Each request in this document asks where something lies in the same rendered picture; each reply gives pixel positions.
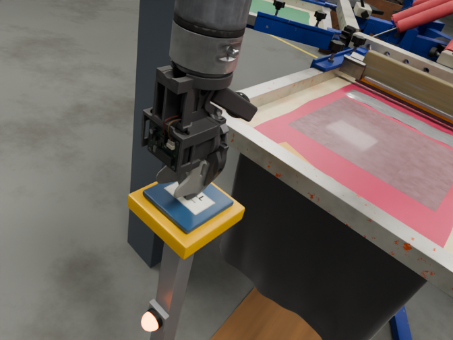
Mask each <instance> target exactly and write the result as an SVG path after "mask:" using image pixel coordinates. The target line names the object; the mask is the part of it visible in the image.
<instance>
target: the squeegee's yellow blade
mask: <svg viewBox="0 0 453 340"><path fill-rule="evenodd" d="M361 81H363V82H365V83H368V84H370V85H372V86H374V87H376V88H379V89H380V90H383V91H384V92H387V93H388V94H391V95H393V96H395V97H397V98H399V99H401V100H404V101H406V102H408V103H410V104H412V105H414V106H416V107H418V108H420V109H422V110H424V111H427V112H429V113H431V114H433V115H435V116H438V117H440V118H442V119H444V120H446V121H449V122H450V123H453V121H452V120H450V119H447V118H445V117H443V116H441V115H439V114H437V113H434V112H433V111H430V110H429V109H426V108H424V107H422V106H420V105H418V104H415V103H413V102H411V101H409V100H407V99H405V98H402V97H401V96H398V95H397V94H394V93H392V92H390V91H388V90H386V89H383V88H381V87H379V86H377V85H375V84H372V83H371V82H368V81H367V80H364V78H362V79H361Z"/></svg>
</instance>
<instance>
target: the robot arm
mask: <svg viewBox="0 0 453 340"><path fill-rule="evenodd" d="M251 2H252V0H175V8H174V16H173V24H172V31H171V43H170V50H169V56H170V58H171V62H170V65H168V66H164V67H157V68H156V77H155V85H154V100H153V107H151V108H149V109H144V110H143V111H142V130H141V141H140V146H141V147H143V146H146V145H148V148H147V150H148V151H149V152H150V153H152V154H153V155H154V156H155V157H156V158H158V159H159V160H160V161H161V162H163V163H164V164H165V166H164V167H163V168H162V169H161V170H160V171H159V172H158V173H157V176H156V181H157V182H158V183H159V184H162V183H170V182H174V181H178V184H179V185H178V186H177V188H176V189H175V192H174V197H175V198H180V197H184V199H186V200H191V199H192V198H195V197H196V196H198V195H199V194H200V193H201V192H203V191H204V190H205V189H206V188H207V187H208V186H209V184H210V183H212V182H213V181H214V180H215V179H216V178H217V176H218V175H219V174H220V173H221V172H222V170H223V169H224V166H225V164H226V161H227V151H228V149H229V145H228V144H227V133H228V132H229V129H228V127H227V124H226V121H227V119H226V118H224V117H223V116H222V110H221V109H219V108H218V107H216V106H215V105H213V104H212V103H210V101H211V102H213V103H214V104H216V105H218V106H219V107H222V108H223V109H225V110H226V112H227V113H228V115H230V116H231V117H233V118H239V119H240V118H241V119H243V120H245V121H247V122H250V121H251V120H252V119H253V117H254V115H255V114H256V112H257V111H258V108H257V107H256V106H255V105H253V104H251V103H250V102H251V101H250V99H249V98H248V96H247V95H246V94H244V93H242V92H234V91H232V90H231V89H230V88H228V87H229V86H230V85H231V82H232V79H233V73H234V70H235V69H236V67H237V62H238V58H239V54H240V50H241V45H242V41H243V36H244V33H245V27H246V25H247V19H248V15H249V10H250V7H251ZM148 120H150V124H149V132H148V136H147V137H145V129H146V121H148Z"/></svg>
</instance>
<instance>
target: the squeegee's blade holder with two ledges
mask: <svg viewBox="0 0 453 340"><path fill-rule="evenodd" d="M364 80H367V81H368V82H371V83H372V84H375V85H377V86H379V87H381V88H383V89H386V90H388V91H390V92H392V93H394V94H397V95H398V96H401V97H402V98H405V99H407V100H409V101H411V102H413V103H415V104H418V105H420V106H422V107H424V108H426V109H429V110H430V111H433V112H434V113H437V114H439V115H441V116H443V117H445V118H447V119H450V120H452V121H453V115H452V114H449V113H447V112H445V111H443V110H441V109H438V108H437V107H434V106H432V105H430V104H428V103H426V102H423V101H421V100H419V99H417V98H415V97H413V96H411V95H409V94H406V93H404V92H402V91H400V90H397V89H395V88H393V87H391V86H389V85H387V84H385V83H383V82H380V81H378V80H376V79H374V78H371V77H369V76H365V77H364Z"/></svg>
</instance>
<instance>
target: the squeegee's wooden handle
mask: <svg viewBox="0 0 453 340"><path fill-rule="evenodd" d="M363 63H366V68H365V71H364V72H363V75H362V77H363V78H364V77H365V76H369V77H371V78H374V79H376V80H378V81H380V82H383V83H385V84H387V85H389V86H391V87H393V88H395V89H397V90H400V91H402V92H404V93H406V94H409V95H411V96H413V97H415V98H417V99H419V100H421V101H423V102H426V103H428V104H430V105H432V106H434V107H437V108H438V109H441V110H443V111H445V112H447V113H449V114H452V115H453V84H451V83H449V82H447V81H445V80H442V79H440V78H437V77H435V76H433V75H431V74H428V73H425V72H423V71H421V70H419V69H416V68H414V67H411V66H409V65H407V64H405V63H402V62H400V61H397V60H395V59H393V58H390V57H388V56H385V55H382V54H381V53H378V52H376V51H373V50H368V52H366V55H365V57H364V59H363Z"/></svg>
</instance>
